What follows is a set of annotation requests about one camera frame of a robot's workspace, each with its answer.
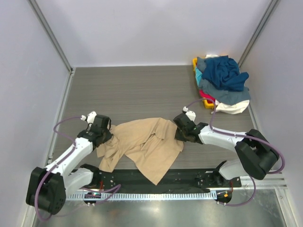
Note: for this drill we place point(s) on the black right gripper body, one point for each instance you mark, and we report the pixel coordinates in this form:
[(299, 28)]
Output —
[(181, 133)]

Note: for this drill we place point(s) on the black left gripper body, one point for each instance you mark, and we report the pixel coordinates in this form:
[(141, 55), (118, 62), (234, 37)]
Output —
[(104, 136)]

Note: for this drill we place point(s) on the beige t-shirt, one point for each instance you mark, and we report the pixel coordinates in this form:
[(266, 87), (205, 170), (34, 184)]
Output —
[(150, 143)]

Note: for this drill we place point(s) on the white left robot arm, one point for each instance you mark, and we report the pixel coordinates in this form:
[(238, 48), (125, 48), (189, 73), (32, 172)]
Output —
[(50, 186)]

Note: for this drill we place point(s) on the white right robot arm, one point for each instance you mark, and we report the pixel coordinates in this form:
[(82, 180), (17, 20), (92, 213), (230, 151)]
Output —
[(256, 157)]

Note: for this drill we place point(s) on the yellow plastic bin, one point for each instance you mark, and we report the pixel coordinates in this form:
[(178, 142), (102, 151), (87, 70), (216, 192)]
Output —
[(208, 103)]

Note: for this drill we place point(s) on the pink red t-shirt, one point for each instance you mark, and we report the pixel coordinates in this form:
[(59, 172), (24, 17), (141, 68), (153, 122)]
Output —
[(204, 95)]

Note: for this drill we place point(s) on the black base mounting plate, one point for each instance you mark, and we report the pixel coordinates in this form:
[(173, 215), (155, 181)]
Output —
[(174, 181)]

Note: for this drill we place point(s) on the grey-blue t-shirt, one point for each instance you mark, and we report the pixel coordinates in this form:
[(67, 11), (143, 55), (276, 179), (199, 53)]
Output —
[(223, 96)]

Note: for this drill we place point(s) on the cyan t-shirt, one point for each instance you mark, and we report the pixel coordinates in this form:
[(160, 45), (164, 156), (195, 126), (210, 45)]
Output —
[(198, 75)]

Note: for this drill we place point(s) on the dark blue t-shirt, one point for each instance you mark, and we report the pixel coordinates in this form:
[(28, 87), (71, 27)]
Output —
[(224, 74)]

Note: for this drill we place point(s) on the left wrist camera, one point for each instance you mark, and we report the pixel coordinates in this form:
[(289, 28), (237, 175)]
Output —
[(96, 120)]

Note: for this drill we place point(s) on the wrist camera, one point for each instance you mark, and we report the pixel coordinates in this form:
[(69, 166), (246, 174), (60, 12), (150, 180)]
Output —
[(185, 118), (96, 120)]

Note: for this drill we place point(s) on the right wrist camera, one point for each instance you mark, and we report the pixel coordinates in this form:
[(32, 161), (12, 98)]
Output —
[(185, 118)]

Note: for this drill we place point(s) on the slotted cable duct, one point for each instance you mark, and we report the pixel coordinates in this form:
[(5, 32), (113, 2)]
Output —
[(93, 196)]

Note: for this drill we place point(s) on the aluminium frame rail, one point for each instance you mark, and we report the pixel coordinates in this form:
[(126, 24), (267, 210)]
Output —
[(276, 181)]

